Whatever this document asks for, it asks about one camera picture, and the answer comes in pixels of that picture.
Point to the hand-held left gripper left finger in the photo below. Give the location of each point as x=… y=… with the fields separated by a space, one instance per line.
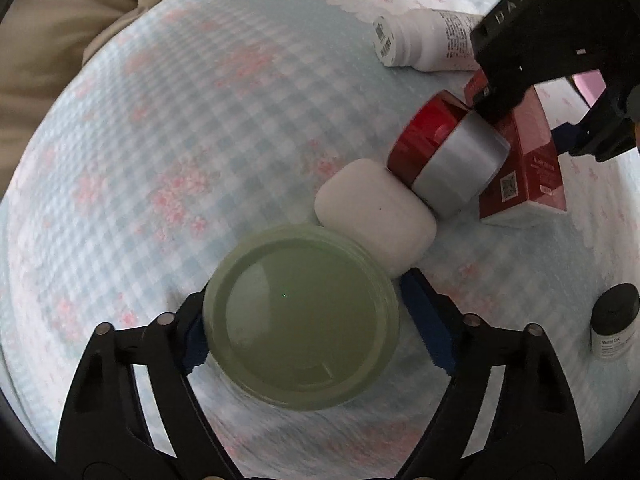
x=194 y=347

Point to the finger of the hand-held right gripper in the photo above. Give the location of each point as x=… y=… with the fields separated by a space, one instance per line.
x=612 y=125
x=502 y=97

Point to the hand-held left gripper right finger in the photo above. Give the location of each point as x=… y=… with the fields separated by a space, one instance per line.
x=427 y=317

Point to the red lidded silver jar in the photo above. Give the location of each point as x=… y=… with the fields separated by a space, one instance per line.
x=460 y=165

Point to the green lidded jar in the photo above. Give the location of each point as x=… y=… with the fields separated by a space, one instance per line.
x=300 y=320

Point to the pink object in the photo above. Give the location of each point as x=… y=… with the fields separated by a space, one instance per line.
x=589 y=87

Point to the red carton box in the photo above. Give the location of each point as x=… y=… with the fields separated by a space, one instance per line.
x=537 y=160

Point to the white pill bottle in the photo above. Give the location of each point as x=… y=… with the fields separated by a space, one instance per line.
x=425 y=40

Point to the white rounded case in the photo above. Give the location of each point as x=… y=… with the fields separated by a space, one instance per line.
x=372 y=210

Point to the small black capped bottle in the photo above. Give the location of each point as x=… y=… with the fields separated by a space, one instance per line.
x=612 y=320

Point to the blue checked floral cloth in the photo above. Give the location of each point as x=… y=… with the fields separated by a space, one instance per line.
x=175 y=160

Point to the beige fabric cushion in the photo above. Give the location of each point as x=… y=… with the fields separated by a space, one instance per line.
x=55 y=25

